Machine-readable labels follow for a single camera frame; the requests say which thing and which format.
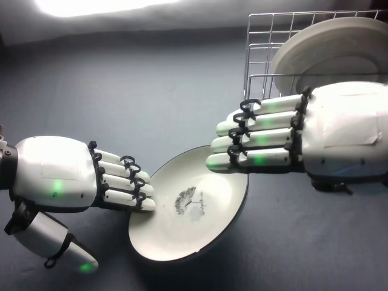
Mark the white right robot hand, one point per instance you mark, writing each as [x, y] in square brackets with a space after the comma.
[339, 130]

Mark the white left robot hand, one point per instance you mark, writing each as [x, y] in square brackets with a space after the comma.
[54, 172]

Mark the white plate with leaf print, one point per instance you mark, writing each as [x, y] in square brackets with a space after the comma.
[188, 230]
[327, 39]

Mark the grey tablecloth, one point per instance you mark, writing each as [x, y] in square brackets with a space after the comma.
[91, 91]

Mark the white fabric sheet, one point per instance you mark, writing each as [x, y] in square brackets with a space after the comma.
[121, 24]

